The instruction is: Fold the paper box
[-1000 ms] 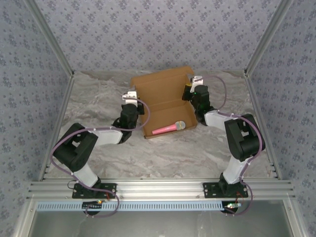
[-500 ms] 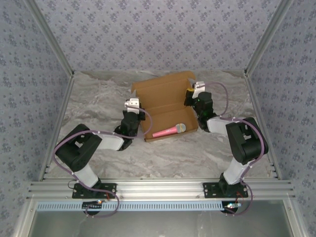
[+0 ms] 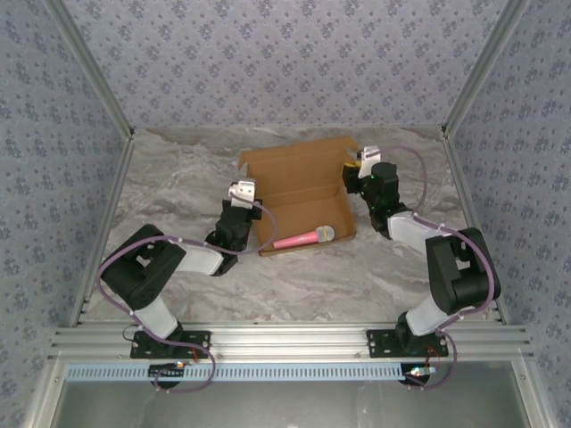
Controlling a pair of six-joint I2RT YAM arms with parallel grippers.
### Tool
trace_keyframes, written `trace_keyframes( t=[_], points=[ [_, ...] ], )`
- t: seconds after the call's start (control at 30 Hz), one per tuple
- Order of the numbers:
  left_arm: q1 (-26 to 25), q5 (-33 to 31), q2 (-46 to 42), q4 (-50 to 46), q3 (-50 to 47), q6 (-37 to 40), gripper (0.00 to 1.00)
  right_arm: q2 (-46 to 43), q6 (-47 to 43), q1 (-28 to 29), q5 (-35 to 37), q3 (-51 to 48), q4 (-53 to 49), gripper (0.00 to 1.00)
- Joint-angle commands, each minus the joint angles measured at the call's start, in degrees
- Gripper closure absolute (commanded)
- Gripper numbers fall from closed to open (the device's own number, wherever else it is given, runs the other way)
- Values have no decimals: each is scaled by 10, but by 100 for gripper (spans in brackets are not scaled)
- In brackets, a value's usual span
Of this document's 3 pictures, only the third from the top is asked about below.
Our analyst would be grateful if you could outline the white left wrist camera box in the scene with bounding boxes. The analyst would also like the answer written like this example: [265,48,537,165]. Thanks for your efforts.
[227,180,258,210]

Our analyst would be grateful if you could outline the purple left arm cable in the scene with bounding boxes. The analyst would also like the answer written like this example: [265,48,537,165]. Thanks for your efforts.
[96,200,278,396]

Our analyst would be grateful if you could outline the aluminium mounting rail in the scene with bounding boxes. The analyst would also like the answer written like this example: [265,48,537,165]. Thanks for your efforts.
[47,323,534,362]

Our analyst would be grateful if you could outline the light blue slotted cable duct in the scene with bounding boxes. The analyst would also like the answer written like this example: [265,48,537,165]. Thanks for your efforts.
[66,363,414,383]

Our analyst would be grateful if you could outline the grey metal lower panel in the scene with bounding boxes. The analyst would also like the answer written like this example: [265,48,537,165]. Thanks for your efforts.
[24,360,552,428]

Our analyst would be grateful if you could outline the aluminium frame post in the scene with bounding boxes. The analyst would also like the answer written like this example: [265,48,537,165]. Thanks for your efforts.
[44,0,136,140]
[440,0,533,140]

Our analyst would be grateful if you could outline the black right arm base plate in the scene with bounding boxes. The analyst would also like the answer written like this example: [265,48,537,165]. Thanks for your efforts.
[365,328,450,360]

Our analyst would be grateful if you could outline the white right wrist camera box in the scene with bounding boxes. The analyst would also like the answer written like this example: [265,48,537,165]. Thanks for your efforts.
[356,145,384,177]

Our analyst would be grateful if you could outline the pink toy microphone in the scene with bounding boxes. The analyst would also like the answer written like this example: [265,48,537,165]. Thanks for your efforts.
[272,226,336,251]

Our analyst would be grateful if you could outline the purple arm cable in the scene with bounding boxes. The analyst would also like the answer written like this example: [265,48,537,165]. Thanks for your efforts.
[96,200,278,396]
[378,144,499,392]

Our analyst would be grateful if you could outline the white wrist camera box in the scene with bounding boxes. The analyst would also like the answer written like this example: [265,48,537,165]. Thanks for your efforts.
[356,145,384,177]
[227,180,258,210]

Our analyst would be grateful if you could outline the aluminium table side rail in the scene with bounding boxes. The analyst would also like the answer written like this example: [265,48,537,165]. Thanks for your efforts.
[69,133,136,327]
[443,133,510,325]

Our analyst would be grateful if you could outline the brown cardboard box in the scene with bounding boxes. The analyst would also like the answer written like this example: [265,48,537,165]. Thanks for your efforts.
[238,136,361,258]

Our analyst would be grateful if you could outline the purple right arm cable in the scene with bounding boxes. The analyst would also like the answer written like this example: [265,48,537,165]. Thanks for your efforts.
[378,144,499,392]

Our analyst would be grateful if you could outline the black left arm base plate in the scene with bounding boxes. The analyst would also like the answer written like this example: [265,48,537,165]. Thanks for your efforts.
[129,328,211,360]

